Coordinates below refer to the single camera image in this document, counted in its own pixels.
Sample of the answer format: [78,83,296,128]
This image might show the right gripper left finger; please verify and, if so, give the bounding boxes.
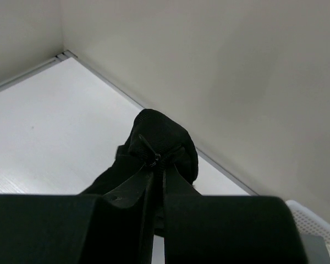
[0,169,155,263]

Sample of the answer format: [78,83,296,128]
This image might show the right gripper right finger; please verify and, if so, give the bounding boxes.
[163,166,308,263]

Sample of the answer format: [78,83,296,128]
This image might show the black pleated skirt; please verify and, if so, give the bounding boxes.
[84,109,200,237]

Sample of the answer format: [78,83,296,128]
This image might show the white plastic basket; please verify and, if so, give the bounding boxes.
[285,200,330,245]

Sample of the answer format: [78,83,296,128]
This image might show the grey skirt in basket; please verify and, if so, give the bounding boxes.
[301,234,330,264]

